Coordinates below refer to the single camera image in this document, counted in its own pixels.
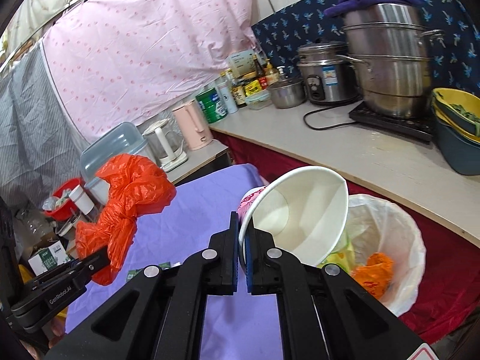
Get green snack wrapper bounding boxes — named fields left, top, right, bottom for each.
left=126, top=262, right=172, bottom=282

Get yellow green food bag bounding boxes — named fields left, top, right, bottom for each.
left=318, top=232, right=356, bottom=273

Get pink paper cup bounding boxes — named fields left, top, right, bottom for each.
left=238, top=166, right=348, bottom=267

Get orange red plastic bag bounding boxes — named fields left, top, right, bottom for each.
left=76, top=154, right=176, bottom=286

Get white plastic trash bag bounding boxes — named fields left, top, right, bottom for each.
left=344, top=194, right=426, bottom=317

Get white green box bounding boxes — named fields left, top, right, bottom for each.
left=28, top=241, right=71, bottom=276

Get red plastic basin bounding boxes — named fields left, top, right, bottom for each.
left=42, top=177, right=84, bottom=222

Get white paper cup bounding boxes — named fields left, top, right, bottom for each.
left=68, top=184, right=95, bottom=215

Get purple tablecloth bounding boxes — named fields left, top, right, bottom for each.
left=66, top=164, right=283, bottom=359

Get red counter skirt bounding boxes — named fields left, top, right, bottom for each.
left=213, top=132, right=479, bottom=345

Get grey striped curtain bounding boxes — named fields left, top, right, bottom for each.
left=1, top=44, right=87, bottom=207

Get white glass kettle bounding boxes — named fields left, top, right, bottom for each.
left=142, top=119, right=188, bottom=172

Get grey dish rack box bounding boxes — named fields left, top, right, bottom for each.
left=79, top=122, right=156, bottom=205

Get pink electric kettle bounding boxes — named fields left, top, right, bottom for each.
left=172, top=99, right=213, bottom=151

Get black induction cooker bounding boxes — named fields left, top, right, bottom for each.
left=349, top=102, right=434, bottom=143

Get green tin can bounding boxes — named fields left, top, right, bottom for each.
left=195, top=88, right=228, bottom=124

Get clear food container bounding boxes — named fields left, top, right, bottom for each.
left=245, top=89, right=271, bottom=111

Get small steel pot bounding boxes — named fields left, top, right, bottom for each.
left=267, top=77, right=306, bottom=109

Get steel rice cooker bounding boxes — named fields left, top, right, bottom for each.
left=297, top=41, right=358, bottom=106

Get dark soy sauce bottle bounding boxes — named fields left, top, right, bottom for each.
left=230, top=72, right=247, bottom=108

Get white bottle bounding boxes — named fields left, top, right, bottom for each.
left=216, top=76, right=238, bottom=114

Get yellow and teal basins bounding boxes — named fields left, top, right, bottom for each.
left=431, top=88, right=479, bottom=176

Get pink dotted curtain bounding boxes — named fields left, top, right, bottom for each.
left=43, top=0, right=256, bottom=142

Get white label box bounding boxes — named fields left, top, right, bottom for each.
left=226, top=49, right=256, bottom=78

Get large steel steamer pot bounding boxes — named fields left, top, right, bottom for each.
left=343, top=3, right=444, bottom=119

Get blue patterned splash cloth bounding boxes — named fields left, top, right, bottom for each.
left=252, top=0, right=479, bottom=95

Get purple cloth on pot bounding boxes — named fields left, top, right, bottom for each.
left=325, top=0, right=422, bottom=17

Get black power cable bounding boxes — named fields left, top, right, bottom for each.
left=302, top=103, right=357, bottom=131

